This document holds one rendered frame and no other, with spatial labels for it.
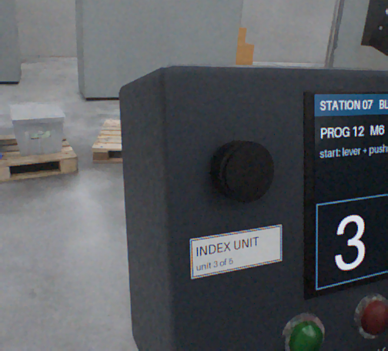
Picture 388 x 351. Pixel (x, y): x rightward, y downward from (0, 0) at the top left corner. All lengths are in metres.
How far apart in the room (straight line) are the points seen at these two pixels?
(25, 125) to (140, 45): 3.30
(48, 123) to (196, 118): 3.11
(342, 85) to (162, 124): 0.10
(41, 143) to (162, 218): 3.17
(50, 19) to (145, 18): 6.77
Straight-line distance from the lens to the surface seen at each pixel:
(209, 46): 6.56
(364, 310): 0.25
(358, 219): 0.23
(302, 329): 0.22
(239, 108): 0.18
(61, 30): 12.67
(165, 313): 0.20
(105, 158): 3.52
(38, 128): 3.29
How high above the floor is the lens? 1.27
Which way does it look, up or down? 20 degrees down
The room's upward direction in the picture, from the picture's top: 4 degrees clockwise
